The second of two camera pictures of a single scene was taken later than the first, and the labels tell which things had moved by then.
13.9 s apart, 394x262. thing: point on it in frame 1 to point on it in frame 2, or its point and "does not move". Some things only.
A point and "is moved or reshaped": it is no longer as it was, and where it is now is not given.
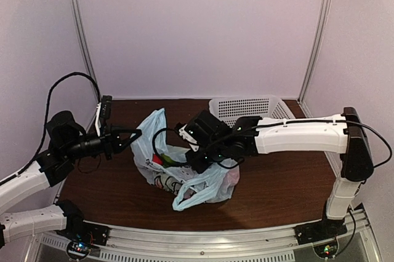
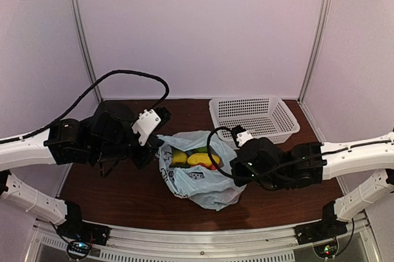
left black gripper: x=110 y=141 to x=153 y=142
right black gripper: x=199 y=165 to x=239 y=179
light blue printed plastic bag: x=167 y=168 is moved or reshaped
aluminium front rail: x=272 y=244 does not move
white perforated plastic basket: x=230 y=109 does not move
